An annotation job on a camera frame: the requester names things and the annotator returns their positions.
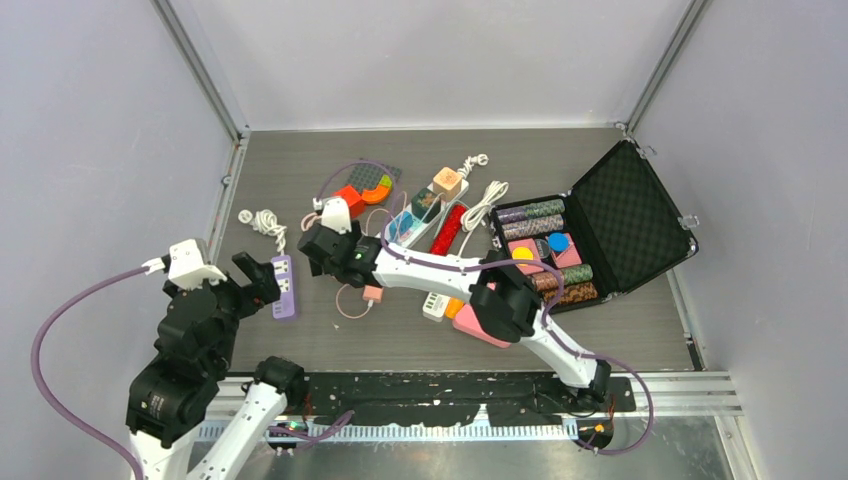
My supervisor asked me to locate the purple power strip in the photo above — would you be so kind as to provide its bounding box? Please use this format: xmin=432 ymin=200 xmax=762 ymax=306
xmin=272 ymin=255 xmax=297 ymax=321

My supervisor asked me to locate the blue plug adapter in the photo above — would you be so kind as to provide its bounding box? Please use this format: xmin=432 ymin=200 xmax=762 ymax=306
xmin=386 ymin=211 xmax=418 ymax=244

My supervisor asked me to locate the white multicolour power strip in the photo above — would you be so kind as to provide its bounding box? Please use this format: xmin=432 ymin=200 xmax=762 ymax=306
xmin=383 ymin=179 xmax=470 ymax=248

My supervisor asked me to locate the dark green cube adapter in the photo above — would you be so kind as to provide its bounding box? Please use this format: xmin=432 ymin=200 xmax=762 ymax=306
xmin=410 ymin=187 xmax=442 ymax=223

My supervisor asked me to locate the beige cube adapter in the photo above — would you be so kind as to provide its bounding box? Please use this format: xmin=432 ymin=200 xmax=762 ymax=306
xmin=432 ymin=167 xmax=463 ymax=202

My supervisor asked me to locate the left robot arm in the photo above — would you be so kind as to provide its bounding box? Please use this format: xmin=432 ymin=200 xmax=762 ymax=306
xmin=126 ymin=252 xmax=309 ymax=479

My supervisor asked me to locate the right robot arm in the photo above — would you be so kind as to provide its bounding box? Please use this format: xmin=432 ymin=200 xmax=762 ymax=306
xmin=297 ymin=224 xmax=611 ymax=411

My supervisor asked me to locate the pink charger plug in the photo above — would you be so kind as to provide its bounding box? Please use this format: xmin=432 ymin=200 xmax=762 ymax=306
xmin=334 ymin=284 xmax=383 ymax=320

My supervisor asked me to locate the red cube adapter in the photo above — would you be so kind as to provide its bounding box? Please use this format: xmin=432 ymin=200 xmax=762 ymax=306
xmin=333 ymin=185 xmax=366 ymax=219

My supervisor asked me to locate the orange curved block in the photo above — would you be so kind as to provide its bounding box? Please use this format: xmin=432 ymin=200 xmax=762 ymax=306
xmin=361 ymin=175 xmax=393 ymax=205

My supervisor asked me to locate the grey building baseplate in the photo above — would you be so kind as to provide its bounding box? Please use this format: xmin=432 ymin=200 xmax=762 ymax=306
xmin=346 ymin=160 xmax=403 ymax=193

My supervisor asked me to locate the small white power strip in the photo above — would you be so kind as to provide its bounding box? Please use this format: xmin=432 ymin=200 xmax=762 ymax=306
xmin=422 ymin=292 xmax=451 ymax=322

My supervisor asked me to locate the red glitter microphone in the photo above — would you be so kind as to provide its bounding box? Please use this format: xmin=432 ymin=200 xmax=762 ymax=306
xmin=429 ymin=203 xmax=468 ymax=256

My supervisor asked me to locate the yellow curved block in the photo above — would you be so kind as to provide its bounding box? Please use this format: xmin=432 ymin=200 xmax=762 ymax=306
xmin=444 ymin=298 xmax=465 ymax=320

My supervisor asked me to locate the pink triangular socket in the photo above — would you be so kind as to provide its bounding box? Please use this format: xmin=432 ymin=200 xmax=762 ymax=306
xmin=452 ymin=304 xmax=510 ymax=349

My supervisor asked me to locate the black poker chip case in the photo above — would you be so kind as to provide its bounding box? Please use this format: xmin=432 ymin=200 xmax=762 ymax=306
xmin=489 ymin=139 xmax=699 ymax=313

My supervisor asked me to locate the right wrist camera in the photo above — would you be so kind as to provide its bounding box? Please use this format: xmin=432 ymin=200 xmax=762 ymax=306
xmin=313 ymin=196 xmax=352 ymax=235

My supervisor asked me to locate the white cord bundle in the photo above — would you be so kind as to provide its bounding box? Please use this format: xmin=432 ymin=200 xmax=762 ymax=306
xmin=237 ymin=208 xmax=289 ymax=256

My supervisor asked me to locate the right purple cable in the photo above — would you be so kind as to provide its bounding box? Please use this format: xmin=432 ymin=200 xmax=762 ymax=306
xmin=314 ymin=158 xmax=656 ymax=458

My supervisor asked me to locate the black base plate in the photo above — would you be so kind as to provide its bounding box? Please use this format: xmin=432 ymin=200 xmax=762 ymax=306
xmin=286 ymin=372 xmax=636 ymax=427

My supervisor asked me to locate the white bundled cord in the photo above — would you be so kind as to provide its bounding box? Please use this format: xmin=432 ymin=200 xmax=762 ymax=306
xmin=457 ymin=180 xmax=510 ymax=256

